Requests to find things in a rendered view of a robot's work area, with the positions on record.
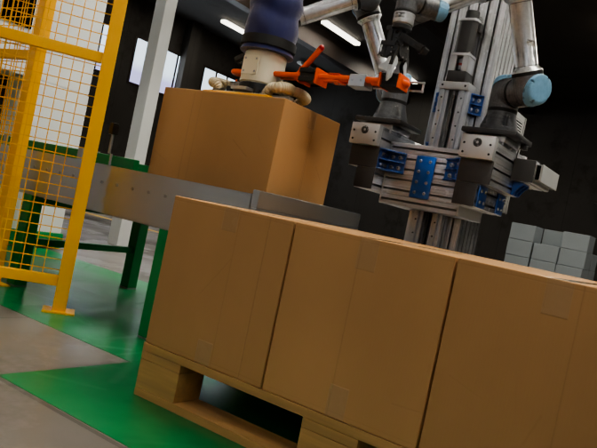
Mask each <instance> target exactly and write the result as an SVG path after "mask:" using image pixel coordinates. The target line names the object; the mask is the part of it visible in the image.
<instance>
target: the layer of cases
mask: <svg viewBox="0 0 597 448"><path fill-rule="evenodd" d="M146 342H148V343H151V344H153V345H156V346H157V347H160V348H163V349H166V350H168V351H171V352H172V353H175V354H177V355H180V356H183V357H185V358H187V359H190V360H192V361H195V362H197V363H199V364H203V365H205V366H208V367H210V368H211V369H214V370H216V371H219V372H223V373H225V374H227V375H229V376H231V377H234V378H236V379H238V380H242V381H244V382H247V383H249V384H251V385H253V386H255V387H258V388H263V389H264V390H266V391H268V392H271V393H273V394H276V395H278V396H281V397H283V398H286V399H288V400H291V401H292V402H295V403H297V404H301V405H303V406H305V407H307V408H310V409H312V410H315V411H317V412H320V413H322V414H325V415H327V416H330V417H332V418H334V419H336V420H340V421H343V422H345V423H346V424H349V425H351V426H354V427H356V428H359V429H362V430H364V431H367V432H369V433H371V434H373V435H375V436H379V437H382V438H384V439H386V440H388V441H390V442H393V443H395V444H398V445H401V446H403V447H406V448H597V282H595V281H592V280H587V279H583V278H579V277H574V276H567V275H563V274H558V273H554V272H550V271H545V270H542V269H537V268H530V267H525V266H521V265H517V264H513V263H508V262H503V261H500V260H493V259H488V258H483V257H480V256H475V255H471V254H467V253H462V252H455V251H451V250H446V249H442V248H438V247H433V246H430V245H425V244H418V243H413V242H409V241H405V240H401V239H396V238H392V237H388V236H381V235H376V234H371V233H368V232H363V231H359V230H355V229H350V228H342V227H337V226H332V225H327V224H322V223H318V222H313V221H308V220H300V219H295V218H291V217H285V216H281V215H276V214H272V213H267V212H258V211H253V210H249V209H243V208H239V207H234V206H230V205H225V204H216V203H212V202H207V201H203V200H197V199H193V198H188V197H183V196H175V200H174V205H173V209H172V214H171V222H170V226H169V231H168V235H167V239H166V244H165V248H164V253H163V261H162V266H161V270H160V274H159V278H158V283H157V287H156V292H155V300H154V305H153V309H152V313H151V317H150V322H149V327H148V331H147V339H146Z"/></svg>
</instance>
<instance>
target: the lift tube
mask: <svg viewBox="0 0 597 448"><path fill-rule="evenodd" d="M250 10H251V11H250V14H249V16H248V19H247V21H246V24H245V28H244V33H247V32H258V33H265V34H269V35H273V36H279V37H281V38H284V39H286V40H288V41H290V42H292V43H294V44H295V45H296V42H297V40H298V36H299V20H300V18H301V16H302V15H303V12H304V6H303V0H250ZM248 49H262V50H267V51H270V52H276V53H278V54H281V55H282V56H283V57H285V58H286V60H287V63H291V62H293V56H292V55H291V54H290V53H289V52H286V51H285V50H283V49H280V48H277V47H274V46H271V45H267V44H258V43H243V44H242V46H241V47H240V50H241V51H242V52H244V53H245V52H246V51H247V50H248Z"/></svg>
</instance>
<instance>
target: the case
mask: <svg viewBox="0 0 597 448"><path fill-rule="evenodd" d="M339 127H340V124H339V123H337V122H335V121H333V120H331V119H329V118H327V117H325V116H322V115H320V114H318V113H315V112H314V111H312V110H310V109H308V108H305V107H302V106H300V105H299V104H297V103H295V102H293V101H290V100H287V99H285V98H275V97H266V96H257V95H247V94H238V93H229V92H211V91H202V90H192V89H183V88H174V87H165V90H164V95H163V103H162V107H161V111H160V116H159V120H158V125H157V129H156V134H155V141H154V146H153V150H152V155H151V159H150V164H149V168H148V173H152V174H156V175H161V176H165V177H170V178H174V179H179V180H187V181H192V182H196V183H201V184H205V185H210V186H214V187H219V188H228V189H233V190H237V191H242V192H246V193H251V194H253V190H254V189H256V190H260V191H264V192H268V193H272V194H276V195H279V196H287V197H290V198H294V199H298V200H302V201H306V202H309V203H314V204H320V205H323V202H324V198H325V194H326V189H327V185H328V180H329V177H330V168H331V164H332V160H333V156H334V151H335V147H336V143H337V138H338V130H339Z"/></svg>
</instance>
